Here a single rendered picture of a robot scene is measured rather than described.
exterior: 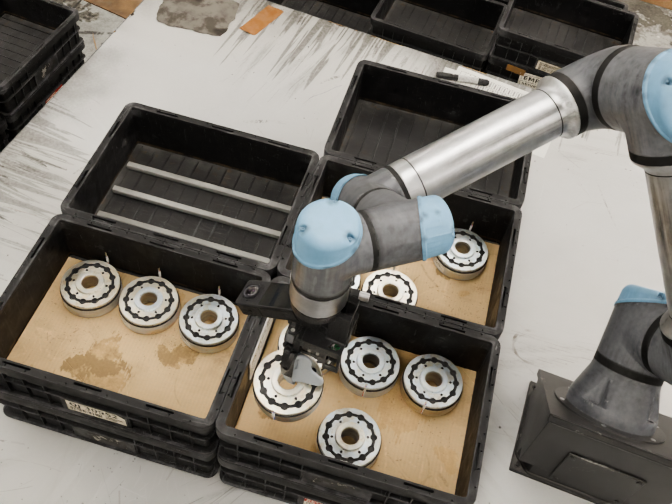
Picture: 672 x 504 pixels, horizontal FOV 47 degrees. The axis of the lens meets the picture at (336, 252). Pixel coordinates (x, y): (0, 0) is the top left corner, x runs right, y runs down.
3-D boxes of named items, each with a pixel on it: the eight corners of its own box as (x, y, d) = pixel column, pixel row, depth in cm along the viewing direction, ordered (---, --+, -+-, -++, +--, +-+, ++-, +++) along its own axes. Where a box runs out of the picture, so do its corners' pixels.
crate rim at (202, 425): (273, 280, 133) (273, 272, 132) (211, 437, 116) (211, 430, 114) (58, 219, 137) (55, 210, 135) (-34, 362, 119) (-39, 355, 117)
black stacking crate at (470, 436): (215, 460, 124) (213, 431, 114) (272, 311, 141) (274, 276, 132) (454, 533, 121) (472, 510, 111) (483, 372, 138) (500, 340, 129)
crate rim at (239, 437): (211, 437, 116) (211, 430, 114) (273, 280, 133) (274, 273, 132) (470, 515, 113) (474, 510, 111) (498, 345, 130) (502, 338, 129)
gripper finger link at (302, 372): (315, 409, 111) (324, 370, 105) (277, 394, 112) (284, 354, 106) (322, 393, 113) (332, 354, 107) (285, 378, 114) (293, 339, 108)
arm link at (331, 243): (380, 239, 85) (306, 255, 82) (367, 293, 94) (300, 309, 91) (355, 186, 89) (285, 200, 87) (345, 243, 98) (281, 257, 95)
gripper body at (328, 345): (335, 378, 105) (344, 333, 95) (277, 355, 106) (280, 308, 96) (355, 333, 109) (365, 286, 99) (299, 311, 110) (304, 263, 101)
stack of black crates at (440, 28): (483, 82, 287) (509, 5, 260) (462, 133, 269) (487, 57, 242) (383, 48, 292) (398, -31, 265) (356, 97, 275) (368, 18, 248)
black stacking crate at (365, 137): (522, 144, 174) (538, 107, 164) (505, 243, 156) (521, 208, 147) (353, 99, 177) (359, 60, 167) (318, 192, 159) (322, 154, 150)
